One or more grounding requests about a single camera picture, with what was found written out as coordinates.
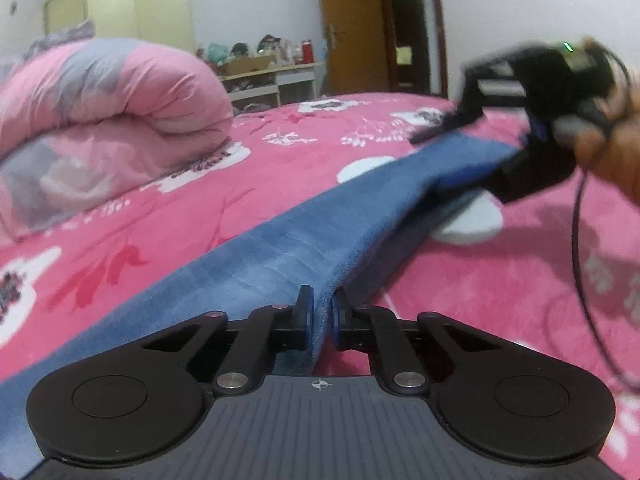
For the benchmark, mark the pale yellow wardrobe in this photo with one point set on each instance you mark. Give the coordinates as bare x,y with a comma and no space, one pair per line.
150,5

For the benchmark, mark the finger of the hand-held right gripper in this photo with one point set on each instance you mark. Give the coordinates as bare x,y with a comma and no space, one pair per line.
480,95
480,177

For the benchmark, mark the person's right hand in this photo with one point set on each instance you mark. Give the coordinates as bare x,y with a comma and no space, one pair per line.
620,150

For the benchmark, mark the pink grey floral duvet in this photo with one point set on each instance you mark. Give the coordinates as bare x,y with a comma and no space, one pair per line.
110,120

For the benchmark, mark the pink floral bed blanket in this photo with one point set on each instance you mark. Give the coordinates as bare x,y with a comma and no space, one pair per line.
500,300

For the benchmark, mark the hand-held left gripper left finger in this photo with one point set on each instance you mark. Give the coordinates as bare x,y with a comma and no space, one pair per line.
307,320

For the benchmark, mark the brown wooden door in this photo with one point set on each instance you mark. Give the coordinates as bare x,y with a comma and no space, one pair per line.
355,25

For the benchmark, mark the cardboard box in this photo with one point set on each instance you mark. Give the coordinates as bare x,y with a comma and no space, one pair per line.
247,65

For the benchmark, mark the red bottle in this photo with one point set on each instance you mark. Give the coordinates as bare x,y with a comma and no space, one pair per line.
307,52

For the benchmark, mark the white desk with shelves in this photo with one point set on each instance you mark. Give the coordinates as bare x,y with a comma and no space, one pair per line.
280,82

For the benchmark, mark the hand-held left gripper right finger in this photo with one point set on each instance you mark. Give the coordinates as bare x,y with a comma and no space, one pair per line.
337,320

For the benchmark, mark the wooden door frame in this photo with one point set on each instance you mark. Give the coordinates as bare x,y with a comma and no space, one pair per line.
435,20

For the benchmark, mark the blue denim jeans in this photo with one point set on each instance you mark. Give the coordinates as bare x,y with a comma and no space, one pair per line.
300,240

